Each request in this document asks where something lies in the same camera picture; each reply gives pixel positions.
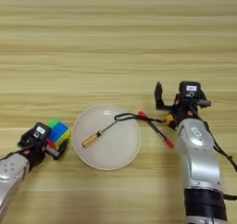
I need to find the multicoloured puzzle cube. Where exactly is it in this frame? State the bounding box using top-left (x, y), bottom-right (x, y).
top-left (45, 118), bottom-right (72, 152)

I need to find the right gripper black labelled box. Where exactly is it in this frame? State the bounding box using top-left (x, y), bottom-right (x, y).
top-left (179, 81), bottom-right (202, 101)

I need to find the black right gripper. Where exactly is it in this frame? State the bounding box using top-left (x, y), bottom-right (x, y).
top-left (154, 81), bottom-right (213, 124)

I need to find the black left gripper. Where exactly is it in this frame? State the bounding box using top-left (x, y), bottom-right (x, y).
top-left (17, 131), bottom-right (69, 170)

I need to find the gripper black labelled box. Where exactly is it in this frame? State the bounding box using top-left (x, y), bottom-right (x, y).
top-left (179, 81), bottom-right (202, 101)
top-left (31, 121), bottom-right (53, 143)

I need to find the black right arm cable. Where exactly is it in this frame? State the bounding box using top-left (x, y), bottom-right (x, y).
top-left (200, 113), bottom-right (237, 202)

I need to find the red and black pen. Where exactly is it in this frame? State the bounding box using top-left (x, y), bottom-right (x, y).
top-left (138, 110), bottom-right (175, 149)

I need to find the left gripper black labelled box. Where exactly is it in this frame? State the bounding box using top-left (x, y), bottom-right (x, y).
top-left (31, 121), bottom-right (53, 143)

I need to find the yellow tape measure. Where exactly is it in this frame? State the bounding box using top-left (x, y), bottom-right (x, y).
top-left (165, 112), bottom-right (179, 130)

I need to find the black tape measure strap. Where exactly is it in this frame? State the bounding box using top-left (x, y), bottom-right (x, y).
top-left (114, 111), bottom-right (168, 124)

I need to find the round white plate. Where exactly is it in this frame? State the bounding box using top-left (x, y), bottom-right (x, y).
top-left (71, 105), bottom-right (143, 171)

